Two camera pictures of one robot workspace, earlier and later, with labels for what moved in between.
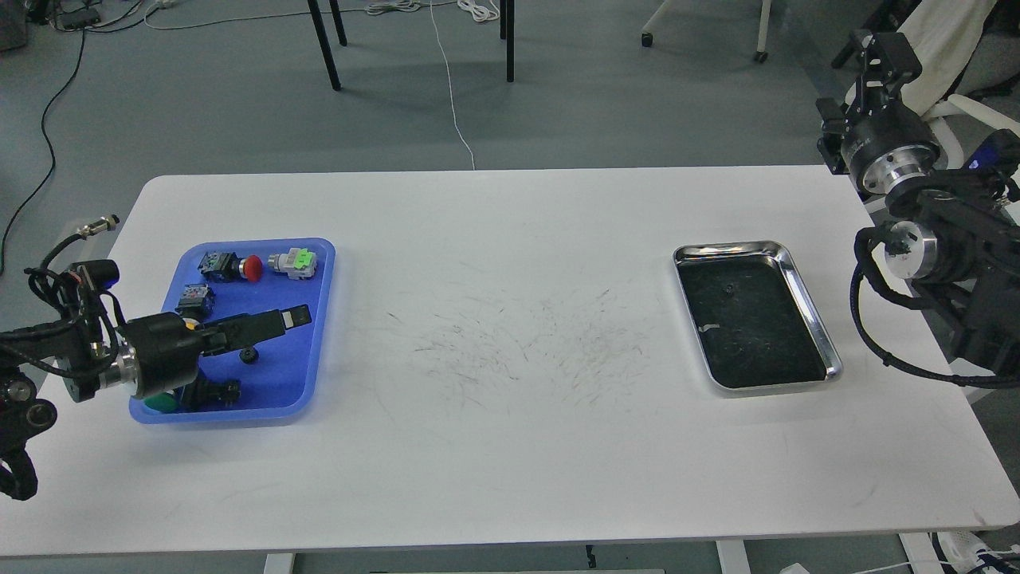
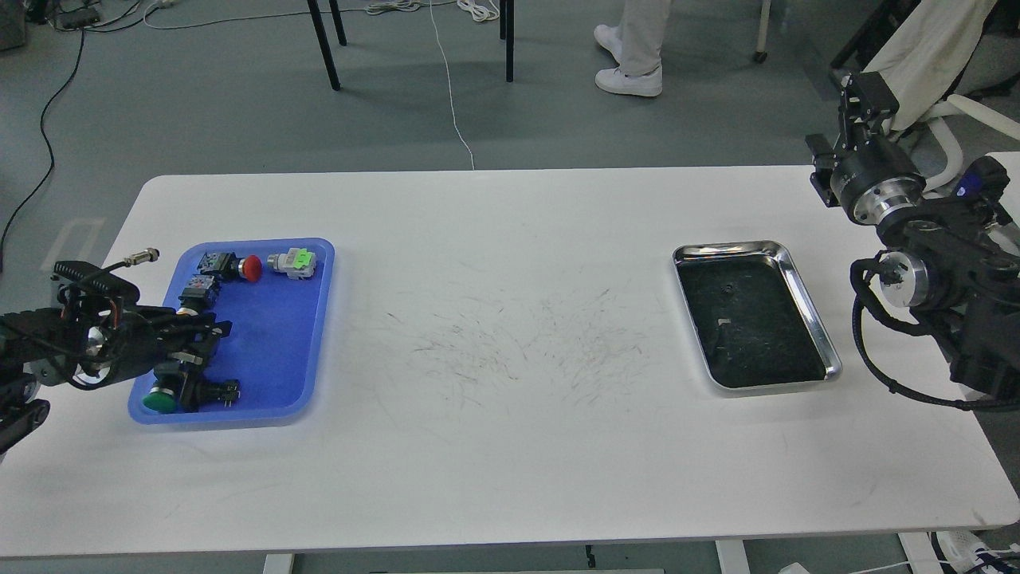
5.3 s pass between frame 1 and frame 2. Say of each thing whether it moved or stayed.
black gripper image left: moved
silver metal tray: stayed
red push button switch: stayed
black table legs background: stayed
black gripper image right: moved
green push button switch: stayed
